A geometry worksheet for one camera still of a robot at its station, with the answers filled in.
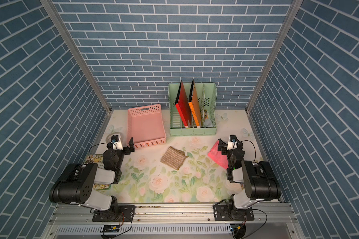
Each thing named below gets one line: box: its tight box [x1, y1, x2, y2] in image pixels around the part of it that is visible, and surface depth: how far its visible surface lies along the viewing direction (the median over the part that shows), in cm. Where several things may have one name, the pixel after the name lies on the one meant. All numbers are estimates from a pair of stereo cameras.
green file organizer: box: [168, 82, 218, 137], surface depth 107 cm
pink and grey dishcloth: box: [207, 139, 229, 170], surface depth 93 cm
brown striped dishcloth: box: [160, 146, 189, 171], surface depth 93 cm
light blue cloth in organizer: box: [204, 117, 213, 127], surface depth 113 cm
